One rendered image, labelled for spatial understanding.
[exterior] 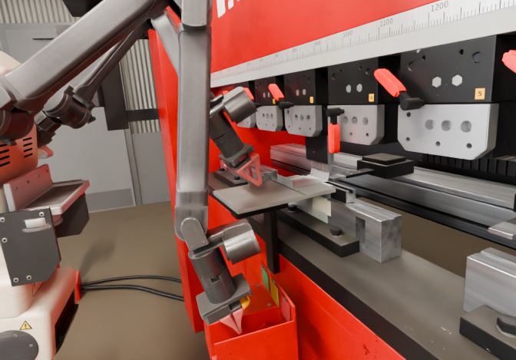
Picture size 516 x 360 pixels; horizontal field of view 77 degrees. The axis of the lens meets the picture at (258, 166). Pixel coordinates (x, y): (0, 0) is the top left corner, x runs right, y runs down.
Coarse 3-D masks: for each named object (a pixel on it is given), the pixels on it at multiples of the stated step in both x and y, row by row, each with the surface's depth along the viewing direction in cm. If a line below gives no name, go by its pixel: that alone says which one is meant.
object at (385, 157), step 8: (360, 160) 99; (368, 160) 97; (376, 160) 94; (384, 160) 91; (392, 160) 92; (400, 160) 93; (408, 160) 94; (360, 168) 99; (368, 168) 96; (376, 168) 93; (384, 168) 90; (392, 168) 90; (400, 168) 92; (408, 168) 93; (336, 176) 90; (344, 176) 89; (352, 176) 90; (376, 176) 93; (384, 176) 90; (392, 176) 91
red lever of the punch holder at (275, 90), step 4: (272, 84) 90; (272, 88) 89; (276, 88) 89; (272, 92) 89; (276, 92) 88; (280, 92) 88; (276, 96) 87; (280, 96) 87; (276, 100) 87; (280, 100) 87; (280, 104) 85; (284, 104) 85; (288, 104) 86; (292, 104) 87; (280, 108) 86; (284, 108) 86; (288, 108) 87
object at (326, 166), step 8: (320, 136) 84; (312, 144) 88; (320, 144) 84; (328, 144) 82; (312, 152) 89; (320, 152) 85; (328, 152) 82; (312, 160) 91; (320, 160) 86; (328, 160) 83; (320, 168) 88; (328, 168) 84
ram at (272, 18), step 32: (224, 0) 121; (256, 0) 98; (288, 0) 82; (320, 0) 71; (352, 0) 62; (384, 0) 56; (416, 0) 50; (224, 32) 126; (256, 32) 101; (288, 32) 85; (320, 32) 73; (416, 32) 51; (448, 32) 47; (480, 32) 43; (512, 32) 40; (224, 64) 131; (288, 64) 87; (320, 64) 74
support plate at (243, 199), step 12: (276, 180) 91; (216, 192) 84; (228, 192) 83; (240, 192) 83; (252, 192) 82; (264, 192) 81; (276, 192) 80; (288, 192) 80; (300, 192) 79; (312, 192) 78; (324, 192) 79; (228, 204) 75; (240, 204) 73; (252, 204) 73; (264, 204) 72; (276, 204) 74
